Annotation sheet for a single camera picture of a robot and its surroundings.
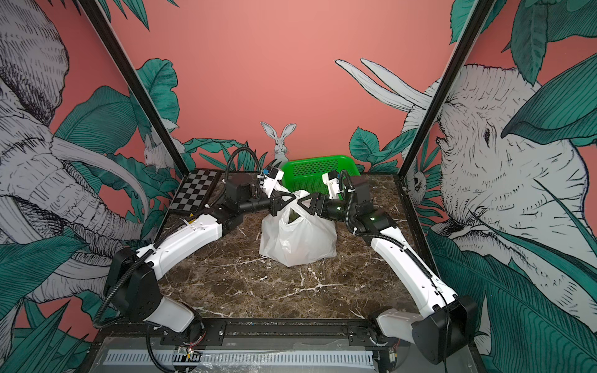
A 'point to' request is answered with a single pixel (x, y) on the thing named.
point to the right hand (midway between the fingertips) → (302, 201)
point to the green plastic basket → (306, 173)
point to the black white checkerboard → (194, 190)
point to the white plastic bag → (295, 235)
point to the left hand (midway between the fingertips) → (296, 193)
